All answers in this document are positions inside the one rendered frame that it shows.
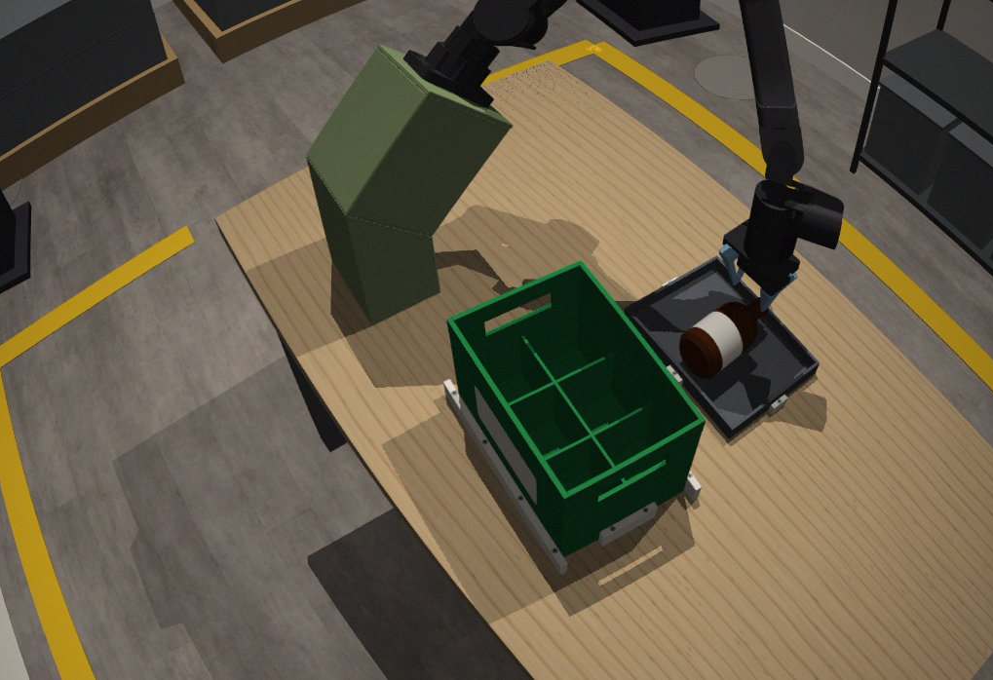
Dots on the green plastic crate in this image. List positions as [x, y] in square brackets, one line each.
[581, 352]

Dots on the brown bottle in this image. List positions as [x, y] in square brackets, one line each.
[719, 338]

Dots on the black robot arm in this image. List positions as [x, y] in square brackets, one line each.
[460, 66]

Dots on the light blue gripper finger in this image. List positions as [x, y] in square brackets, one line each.
[765, 298]
[728, 256]

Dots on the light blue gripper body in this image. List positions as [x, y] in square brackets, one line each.
[759, 255]

